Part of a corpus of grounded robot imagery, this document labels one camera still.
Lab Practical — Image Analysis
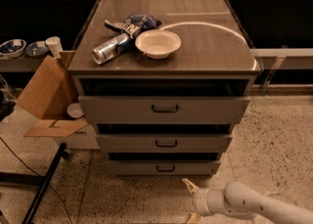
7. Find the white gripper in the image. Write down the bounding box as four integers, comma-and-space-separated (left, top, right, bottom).
182, 178, 228, 224

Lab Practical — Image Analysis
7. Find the grey bottom drawer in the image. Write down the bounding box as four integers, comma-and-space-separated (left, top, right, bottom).
107, 160, 220, 176

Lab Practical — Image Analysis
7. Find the grey drawer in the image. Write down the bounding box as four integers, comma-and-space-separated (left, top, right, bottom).
79, 96, 249, 124
96, 134, 233, 154
107, 160, 220, 176

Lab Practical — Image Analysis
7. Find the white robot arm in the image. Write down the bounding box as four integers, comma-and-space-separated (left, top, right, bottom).
182, 178, 313, 224

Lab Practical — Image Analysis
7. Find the grey drawer cabinet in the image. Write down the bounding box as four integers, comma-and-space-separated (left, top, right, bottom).
68, 0, 260, 163

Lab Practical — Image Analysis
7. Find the grey middle drawer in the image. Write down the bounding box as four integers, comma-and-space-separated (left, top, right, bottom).
96, 134, 233, 154

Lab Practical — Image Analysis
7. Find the grey top drawer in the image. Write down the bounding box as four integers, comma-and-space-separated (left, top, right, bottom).
79, 96, 249, 124

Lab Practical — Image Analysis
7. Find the open cardboard box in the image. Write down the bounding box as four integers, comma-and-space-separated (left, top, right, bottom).
17, 56, 99, 150

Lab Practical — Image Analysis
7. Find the small white bowl in box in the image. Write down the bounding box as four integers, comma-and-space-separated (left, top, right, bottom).
67, 103, 84, 118

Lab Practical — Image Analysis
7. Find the black metal stand leg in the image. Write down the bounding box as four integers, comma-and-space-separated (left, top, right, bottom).
0, 143, 68, 224

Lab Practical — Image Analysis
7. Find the silver blue drink can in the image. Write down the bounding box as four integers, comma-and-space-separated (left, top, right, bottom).
92, 33, 131, 66

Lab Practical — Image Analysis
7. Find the blue crumpled chip bag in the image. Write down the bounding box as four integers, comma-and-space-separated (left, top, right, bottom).
104, 13, 162, 39

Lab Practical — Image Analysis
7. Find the white paper cup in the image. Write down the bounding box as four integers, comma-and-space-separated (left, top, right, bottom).
45, 36, 63, 59

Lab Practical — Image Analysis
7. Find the blue patterned bowl right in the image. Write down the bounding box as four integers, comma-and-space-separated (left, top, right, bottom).
24, 41, 49, 59

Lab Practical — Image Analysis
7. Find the blue patterned bowl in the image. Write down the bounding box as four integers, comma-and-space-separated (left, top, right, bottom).
24, 41, 49, 59
0, 39, 26, 58

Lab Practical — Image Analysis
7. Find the blue patterned bowl left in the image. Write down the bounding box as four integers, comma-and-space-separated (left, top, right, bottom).
0, 39, 26, 58

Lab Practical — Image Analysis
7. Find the black floor cable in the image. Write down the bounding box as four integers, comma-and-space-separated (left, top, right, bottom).
0, 136, 74, 224

